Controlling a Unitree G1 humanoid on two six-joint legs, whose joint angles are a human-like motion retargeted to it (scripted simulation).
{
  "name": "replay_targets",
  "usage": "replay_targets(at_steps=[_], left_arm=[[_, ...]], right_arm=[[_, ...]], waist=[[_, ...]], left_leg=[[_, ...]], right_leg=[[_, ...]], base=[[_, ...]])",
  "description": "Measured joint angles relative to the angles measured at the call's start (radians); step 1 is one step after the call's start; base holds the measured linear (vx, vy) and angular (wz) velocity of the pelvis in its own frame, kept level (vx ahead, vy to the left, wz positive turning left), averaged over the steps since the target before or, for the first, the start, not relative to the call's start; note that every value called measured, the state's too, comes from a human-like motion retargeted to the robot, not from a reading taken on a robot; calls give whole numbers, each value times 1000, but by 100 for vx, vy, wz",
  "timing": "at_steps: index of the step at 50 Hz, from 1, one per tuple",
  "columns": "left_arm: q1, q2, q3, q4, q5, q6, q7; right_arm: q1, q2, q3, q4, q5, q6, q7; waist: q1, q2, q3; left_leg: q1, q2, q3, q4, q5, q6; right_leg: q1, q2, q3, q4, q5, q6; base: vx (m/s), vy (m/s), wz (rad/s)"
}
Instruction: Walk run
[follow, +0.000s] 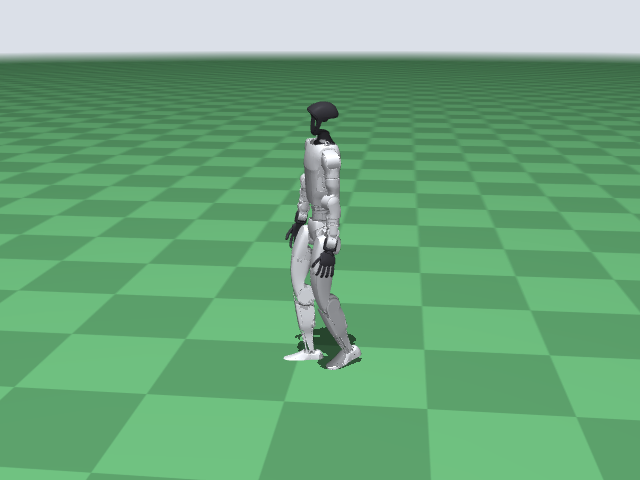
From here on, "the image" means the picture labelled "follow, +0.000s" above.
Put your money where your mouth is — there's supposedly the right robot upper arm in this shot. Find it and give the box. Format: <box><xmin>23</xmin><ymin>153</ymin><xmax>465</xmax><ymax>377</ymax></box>
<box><xmin>300</xmin><ymin>138</ymin><xmax>313</xmax><ymax>189</ymax></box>

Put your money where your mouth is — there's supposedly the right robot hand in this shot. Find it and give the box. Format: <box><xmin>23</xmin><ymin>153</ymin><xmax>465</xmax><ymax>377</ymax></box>
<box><xmin>286</xmin><ymin>211</ymin><xmax>308</xmax><ymax>248</ymax></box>

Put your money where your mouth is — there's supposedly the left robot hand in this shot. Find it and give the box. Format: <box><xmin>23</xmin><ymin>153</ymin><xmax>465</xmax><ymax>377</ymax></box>
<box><xmin>311</xmin><ymin>237</ymin><xmax>337</xmax><ymax>278</ymax></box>

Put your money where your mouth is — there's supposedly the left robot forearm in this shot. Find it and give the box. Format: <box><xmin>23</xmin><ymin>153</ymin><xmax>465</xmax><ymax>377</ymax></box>
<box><xmin>326</xmin><ymin>197</ymin><xmax>341</xmax><ymax>249</ymax></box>

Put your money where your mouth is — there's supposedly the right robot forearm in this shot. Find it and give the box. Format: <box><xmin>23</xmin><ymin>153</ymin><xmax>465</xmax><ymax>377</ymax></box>
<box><xmin>297</xmin><ymin>186</ymin><xmax>310</xmax><ymax>221</ymax></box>

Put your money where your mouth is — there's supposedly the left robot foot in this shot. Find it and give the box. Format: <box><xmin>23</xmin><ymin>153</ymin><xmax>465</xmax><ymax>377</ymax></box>
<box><xmin>326</xmin><ymin>345</ymin><xmax>361</xmax><ymax>370</ymax></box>

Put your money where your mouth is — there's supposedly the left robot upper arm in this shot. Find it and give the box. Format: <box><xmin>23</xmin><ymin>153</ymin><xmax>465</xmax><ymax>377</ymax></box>
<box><xmin>321</xmin><ymin>150</ymin><xmax>341</xmax><ymax>210</ymax></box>

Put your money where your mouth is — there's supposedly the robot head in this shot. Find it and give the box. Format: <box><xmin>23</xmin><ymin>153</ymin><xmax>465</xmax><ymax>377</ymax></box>
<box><xmin>307</xmin><ymin>101</ymin><xmax>338</xmax><ymax>145</ymax></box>

